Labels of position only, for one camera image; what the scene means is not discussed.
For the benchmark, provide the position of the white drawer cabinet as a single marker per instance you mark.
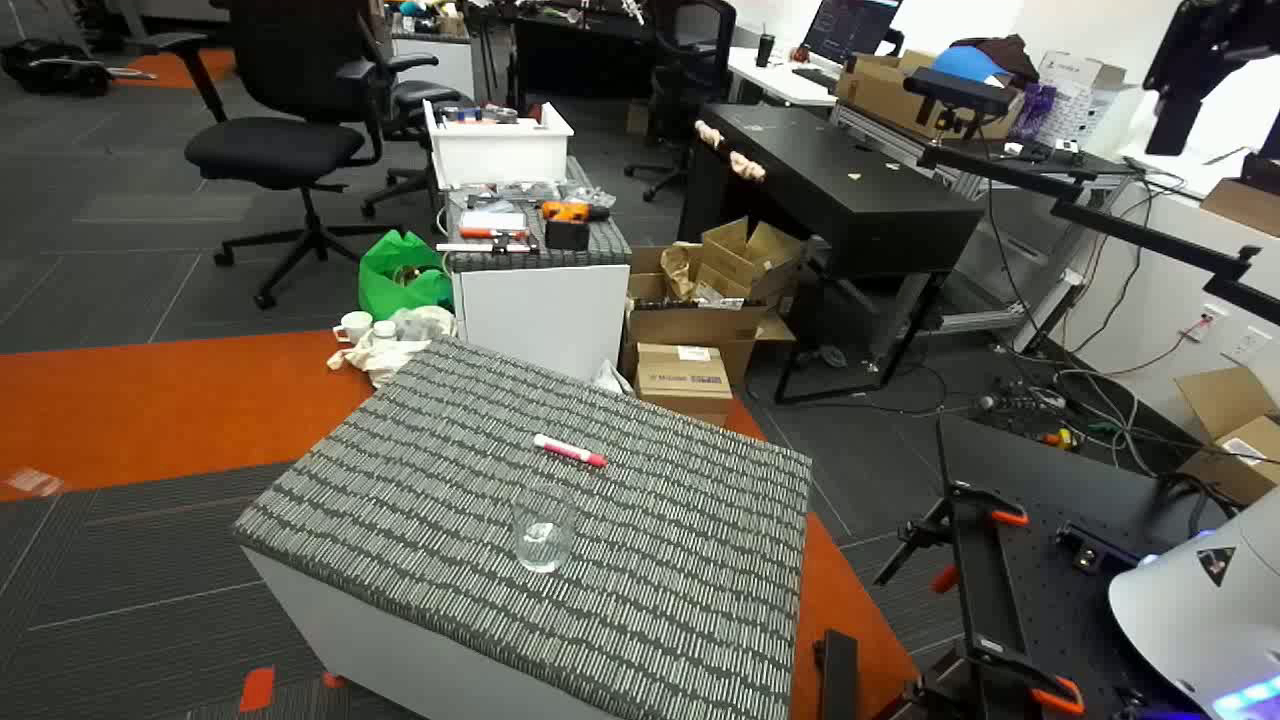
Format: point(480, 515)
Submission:
point(375, 654)

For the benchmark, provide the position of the black bag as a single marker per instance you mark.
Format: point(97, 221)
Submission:
point(52, 67)

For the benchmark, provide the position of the black desk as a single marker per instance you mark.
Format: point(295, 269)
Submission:
point(827, 186)

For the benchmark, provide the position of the black robot table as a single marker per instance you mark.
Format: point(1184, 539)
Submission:
point(1064, 505)

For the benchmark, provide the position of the open laptop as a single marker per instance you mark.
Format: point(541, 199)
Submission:
point(845, 27)

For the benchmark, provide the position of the clear drinking glass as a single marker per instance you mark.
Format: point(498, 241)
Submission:
point(541, 548)

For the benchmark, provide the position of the small grey carpet mat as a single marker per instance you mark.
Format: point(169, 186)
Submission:
point(603, 241)

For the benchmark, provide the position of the small labelled cardboard box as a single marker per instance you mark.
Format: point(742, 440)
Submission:
point(683, 373)

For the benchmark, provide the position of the orange power drill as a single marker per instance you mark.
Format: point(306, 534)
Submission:
point(566, 213)

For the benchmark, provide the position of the white cloth pile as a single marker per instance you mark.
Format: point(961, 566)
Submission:
point(392, 342)

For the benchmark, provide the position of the open cardboard box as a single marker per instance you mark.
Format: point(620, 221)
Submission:
point(720, 284)

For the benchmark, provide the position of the white plastic bin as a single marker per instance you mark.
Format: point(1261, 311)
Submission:
point(502, 146)

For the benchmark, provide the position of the black cup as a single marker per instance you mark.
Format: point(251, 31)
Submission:
point(767, 50)

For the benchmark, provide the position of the black mesh office chair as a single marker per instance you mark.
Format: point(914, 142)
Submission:
point(702, 52)

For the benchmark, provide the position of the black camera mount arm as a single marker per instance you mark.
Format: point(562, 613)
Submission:
point(1064, 201)

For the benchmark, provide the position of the long cardboard box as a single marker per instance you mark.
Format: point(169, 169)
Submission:
point(882, 87)

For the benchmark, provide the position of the green bag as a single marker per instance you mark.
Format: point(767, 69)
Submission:
point(402, 274)

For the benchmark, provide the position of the small white cabinet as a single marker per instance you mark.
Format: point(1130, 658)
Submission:
point(541, 313)

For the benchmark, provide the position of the white desk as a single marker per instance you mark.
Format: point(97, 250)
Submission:
point(772, 81)

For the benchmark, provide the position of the white carton box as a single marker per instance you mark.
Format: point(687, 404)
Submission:
point(1087, 102)

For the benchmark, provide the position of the red marker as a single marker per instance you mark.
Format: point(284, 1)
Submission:
point(568, 455)

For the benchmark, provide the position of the pile of small supplies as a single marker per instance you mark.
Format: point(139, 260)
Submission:
point(484, 221)

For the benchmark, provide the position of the cardboard box open flaps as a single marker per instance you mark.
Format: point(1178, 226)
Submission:
point(1235, 425)

